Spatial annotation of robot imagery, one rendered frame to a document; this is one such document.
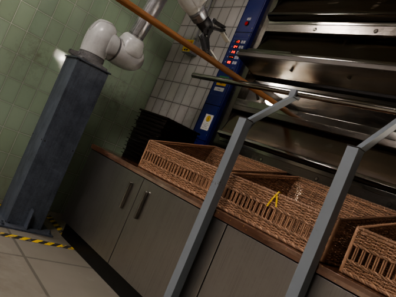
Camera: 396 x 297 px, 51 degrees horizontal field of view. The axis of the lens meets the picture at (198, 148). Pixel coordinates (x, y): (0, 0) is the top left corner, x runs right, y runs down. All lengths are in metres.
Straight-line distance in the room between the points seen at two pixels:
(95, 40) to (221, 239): 1.41
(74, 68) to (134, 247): 1.05
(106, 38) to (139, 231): 1.14
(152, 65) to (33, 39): 0.90
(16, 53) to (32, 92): 0.25
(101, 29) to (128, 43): 0.19
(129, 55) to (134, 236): 1.14
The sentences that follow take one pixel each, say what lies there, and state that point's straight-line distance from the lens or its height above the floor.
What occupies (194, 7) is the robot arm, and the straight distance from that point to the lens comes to 2.14.
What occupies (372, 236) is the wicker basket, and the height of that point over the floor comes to 0.72.
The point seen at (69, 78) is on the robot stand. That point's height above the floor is 0.87.
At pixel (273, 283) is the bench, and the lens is 1.47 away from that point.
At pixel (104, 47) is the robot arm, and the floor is 1.12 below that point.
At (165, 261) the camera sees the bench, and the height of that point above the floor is 0.28.
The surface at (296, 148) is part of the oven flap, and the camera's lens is 2.19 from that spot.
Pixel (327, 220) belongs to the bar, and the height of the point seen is 0.71.
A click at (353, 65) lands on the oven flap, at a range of 2.06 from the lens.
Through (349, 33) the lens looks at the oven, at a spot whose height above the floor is 1.63.
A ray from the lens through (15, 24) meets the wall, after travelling 2.85.
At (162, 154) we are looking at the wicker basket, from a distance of 2.08.
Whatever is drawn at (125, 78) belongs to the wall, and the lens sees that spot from 3.15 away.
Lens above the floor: 0.72
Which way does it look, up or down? 2 degrees up
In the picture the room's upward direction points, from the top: 23 degrees clockwise
